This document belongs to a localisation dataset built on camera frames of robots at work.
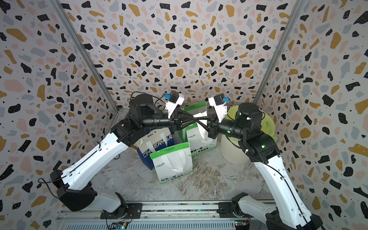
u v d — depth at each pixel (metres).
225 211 0.73
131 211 0.73
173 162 0.70
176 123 0.49
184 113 0.54
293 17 0.75
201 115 0.52
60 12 0.70
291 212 0.36
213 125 0.46
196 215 0.73
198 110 0.91
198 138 0.83
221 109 0.47
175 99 0.47
